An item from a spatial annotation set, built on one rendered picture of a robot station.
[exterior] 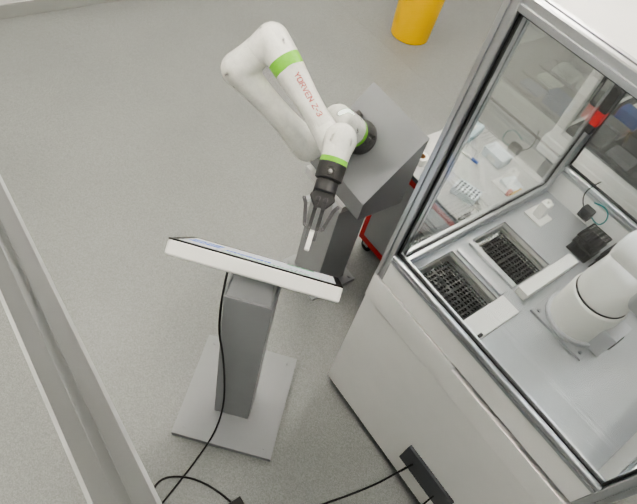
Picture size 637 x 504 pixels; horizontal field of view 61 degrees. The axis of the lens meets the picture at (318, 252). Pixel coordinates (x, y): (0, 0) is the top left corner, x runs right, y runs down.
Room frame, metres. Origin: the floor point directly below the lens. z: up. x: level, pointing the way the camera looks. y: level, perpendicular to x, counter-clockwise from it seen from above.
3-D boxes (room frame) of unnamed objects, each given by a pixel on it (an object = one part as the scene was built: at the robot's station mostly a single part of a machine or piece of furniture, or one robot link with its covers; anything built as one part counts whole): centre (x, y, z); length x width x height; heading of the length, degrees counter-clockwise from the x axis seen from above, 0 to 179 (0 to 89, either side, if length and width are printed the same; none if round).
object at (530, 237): (0.88, -0.59, 1.52); 0.87 x 0.01 x 0.86; 49
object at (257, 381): (0.96, 0.16, 0.51); 0.50 x 0.45 x 1.02; 1
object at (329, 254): (1.80, -0.03, 0.38); 0.30 x 0.30 x 0.76; 49
